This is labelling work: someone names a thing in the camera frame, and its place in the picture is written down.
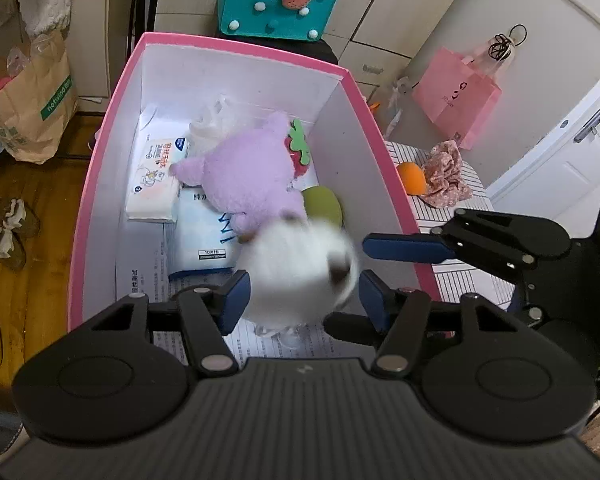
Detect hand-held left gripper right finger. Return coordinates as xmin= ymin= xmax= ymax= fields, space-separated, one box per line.
xmin=358 ymin=270 xmax=527 ymax=378

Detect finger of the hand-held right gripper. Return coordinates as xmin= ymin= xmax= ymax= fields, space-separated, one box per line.
xmin=324 ymin=311 xmax=388 ymax=347
xmin=362 ymin=207 xmax=572 ymax=283

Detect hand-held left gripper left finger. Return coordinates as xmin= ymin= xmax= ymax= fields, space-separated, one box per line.
xmin=92 ymin=270 xmax=252 ymax=377

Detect white plush toy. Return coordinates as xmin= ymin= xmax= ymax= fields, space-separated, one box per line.
xmin=237 ymin=215 xmax=361 ymax=348

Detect blue wet wipes pack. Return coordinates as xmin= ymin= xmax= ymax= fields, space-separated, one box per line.
xmin=169 ymin=185 xmax=246 ymax=281

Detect green makeup sponge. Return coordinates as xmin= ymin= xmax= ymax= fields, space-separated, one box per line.
xmin=301 ymin=185 xmax=345 ymax=226

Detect purple plush toy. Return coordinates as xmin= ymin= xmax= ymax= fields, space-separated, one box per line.
xmin=169 ymin=111 xmax=308 ymax=241

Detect white cartoon tissue pack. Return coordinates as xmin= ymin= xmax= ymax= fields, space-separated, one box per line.
xmin=126 ymin=135 xmax=190 ymax=223

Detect red strawberry plush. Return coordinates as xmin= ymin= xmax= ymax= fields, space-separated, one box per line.
xmin=282 ymin=119 xmax=313 ymax=181

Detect pink cardboard box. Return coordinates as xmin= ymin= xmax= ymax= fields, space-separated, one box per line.
xmin=67 ymin=31 xmax=441 ymax=361

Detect white plastic bag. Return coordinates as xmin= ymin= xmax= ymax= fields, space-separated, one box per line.
xmin=187 ymin=94 xmax=246 ymax=156

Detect orange makeup sponge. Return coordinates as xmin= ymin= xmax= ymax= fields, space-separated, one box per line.
xmin=397 ymin=161 xmax=427 ymax=196

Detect pink floral cloth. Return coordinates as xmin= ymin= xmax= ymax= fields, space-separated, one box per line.
xmin=420 ymin=140 xmax=473 ymax=208

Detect white door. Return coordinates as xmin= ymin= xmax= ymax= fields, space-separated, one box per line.
xmin=485 ymin=55 xmax=600 ymax=233

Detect pink shopping bag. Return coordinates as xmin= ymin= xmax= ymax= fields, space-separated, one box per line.
xmin=411 ymin=47 xmax=503 ymax=151

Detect black suitcase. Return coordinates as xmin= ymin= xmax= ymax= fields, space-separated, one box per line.
xmin=230 ymin=34 xmax=340 ymax=66

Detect white wardrobe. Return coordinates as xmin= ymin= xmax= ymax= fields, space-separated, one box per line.
xmin=155 ymin=0 xmax=481 ymax=111

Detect paper bag with green stripe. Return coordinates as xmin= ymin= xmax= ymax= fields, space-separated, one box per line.
xmin=0 ymin=29 xmax=79 ymax=164

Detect beige cabinet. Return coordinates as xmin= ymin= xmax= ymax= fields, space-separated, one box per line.
xmin=70 ymin=0 xmax=146 ymax=111

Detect black hair ties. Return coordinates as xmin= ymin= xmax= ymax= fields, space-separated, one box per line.
xmin=487 ymin=24 xmax=528 ymax=61

